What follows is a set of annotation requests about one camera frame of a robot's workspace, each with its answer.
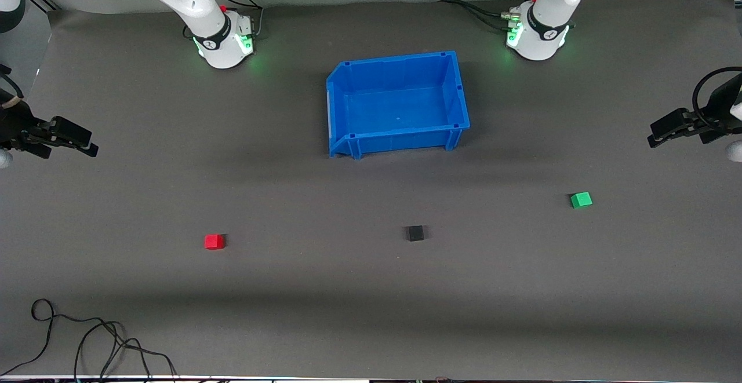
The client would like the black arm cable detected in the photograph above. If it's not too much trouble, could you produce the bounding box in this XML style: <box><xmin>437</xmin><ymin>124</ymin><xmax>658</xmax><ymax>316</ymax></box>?
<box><xmin>692</xmin><ymin>67</ymin><xmax>742</xmax><ymax>130</ymax></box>
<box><xmin>0</xmin><ymin>64</ymin><xmax>25</xmax><ymax>101</ymax></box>

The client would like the black base cable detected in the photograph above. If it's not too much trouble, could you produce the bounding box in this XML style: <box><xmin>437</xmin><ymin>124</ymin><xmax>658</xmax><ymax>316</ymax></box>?
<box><xmin>438</xmin><ymin>0</ymin><xmax>514</xmax><ymax>20</ymax></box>
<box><xmin>212</xmin><ymin>0</ymin><xmax>265</xmax><ymax>39</ymax></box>
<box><xmin>464</xmin><ymin>5</ymin><xmax>515</xmax><ymax>31</ymax></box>

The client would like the dark grey table mat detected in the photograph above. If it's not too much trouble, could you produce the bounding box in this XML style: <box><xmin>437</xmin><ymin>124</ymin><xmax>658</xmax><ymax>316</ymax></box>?
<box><xmin>0</xmin><ymin>0</ymin><xmax>742</xmax><ymax>381</ymax></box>

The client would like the black left base cable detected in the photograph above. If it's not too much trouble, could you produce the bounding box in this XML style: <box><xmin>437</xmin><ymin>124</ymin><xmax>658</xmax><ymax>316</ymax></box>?
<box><xmin>464</xmin><ymin>5</ymin><xmax>515</xmax><ymax>31</ymax></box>
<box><xmin>438</xmin><ymin>0</ymin><xmax>514</xmax><ymax>20</ymax></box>

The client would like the loose black looped cable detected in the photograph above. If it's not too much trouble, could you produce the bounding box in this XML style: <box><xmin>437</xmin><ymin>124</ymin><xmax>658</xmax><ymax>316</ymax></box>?
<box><xmin>0</xmin><ymin>298</ymin><xmax>177</xmax><ymax>381</ymax></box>

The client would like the black right base cable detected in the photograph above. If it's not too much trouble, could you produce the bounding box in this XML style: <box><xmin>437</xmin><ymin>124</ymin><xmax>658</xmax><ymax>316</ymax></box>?
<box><xmin>212</xmin><ymin>0</ymin><xmax>265</xmax><ymax>39</ymax></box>

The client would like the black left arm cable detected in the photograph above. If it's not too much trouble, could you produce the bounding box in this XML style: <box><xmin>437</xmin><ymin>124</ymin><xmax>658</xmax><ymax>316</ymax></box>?
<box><xmin>692</xmin><ymin>67</ymin><xmax>742</xmax><ymax>130</ymax></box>

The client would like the blue plastic storage bin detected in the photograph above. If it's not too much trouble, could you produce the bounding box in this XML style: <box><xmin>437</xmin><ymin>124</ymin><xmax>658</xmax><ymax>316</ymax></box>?
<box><xmin>326</xmin><ymin>50</ymin><xmax>471</xmax><ymax>160</ymax></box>

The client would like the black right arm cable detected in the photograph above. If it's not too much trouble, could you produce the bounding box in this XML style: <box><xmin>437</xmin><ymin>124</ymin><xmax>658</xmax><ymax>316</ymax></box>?
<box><xmin>0</xmin><ymin>64</ymin><xmax>25</xmax><ymax>101</ymax></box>

